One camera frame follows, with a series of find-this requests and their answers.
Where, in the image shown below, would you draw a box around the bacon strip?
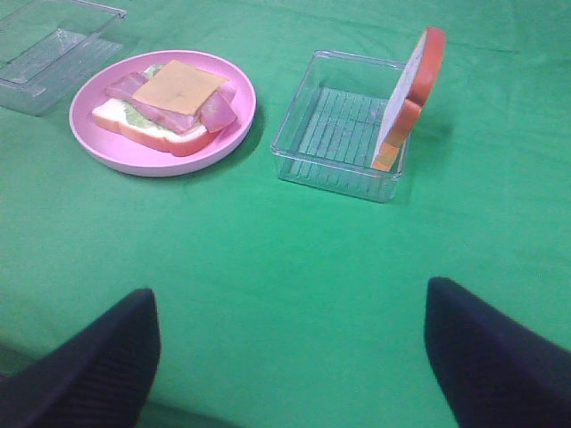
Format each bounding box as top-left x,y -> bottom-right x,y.
197,82 -> 236,133
104,72 -> 198,135

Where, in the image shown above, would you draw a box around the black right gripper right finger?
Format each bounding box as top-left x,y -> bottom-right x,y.
424,277 -> 570,427

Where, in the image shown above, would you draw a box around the bread slice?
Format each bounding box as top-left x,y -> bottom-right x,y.
91,98 -> 220,157
371,26 -> 446,171

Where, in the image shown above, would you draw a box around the yellow cheese slice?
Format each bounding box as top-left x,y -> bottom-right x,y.
133,60 -> 228,115

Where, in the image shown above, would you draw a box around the clear right plastic container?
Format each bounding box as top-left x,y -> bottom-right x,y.
271,50 -> 410,202

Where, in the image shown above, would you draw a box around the pink round plate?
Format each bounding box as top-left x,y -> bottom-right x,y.
69,50 -> 257,177

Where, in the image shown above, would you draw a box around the green lettuce leaf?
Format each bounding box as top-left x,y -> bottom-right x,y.
122,64 -> 165,130

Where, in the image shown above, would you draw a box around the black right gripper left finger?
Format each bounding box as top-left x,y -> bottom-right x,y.
1,288 -> 161,427

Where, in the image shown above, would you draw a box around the clear left plastic container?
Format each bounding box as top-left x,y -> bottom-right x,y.
1,1 -> 127,116

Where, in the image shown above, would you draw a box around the clear plastic container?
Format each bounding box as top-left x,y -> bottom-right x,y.
271,50 -> 410,202
1,1 -> 127,116

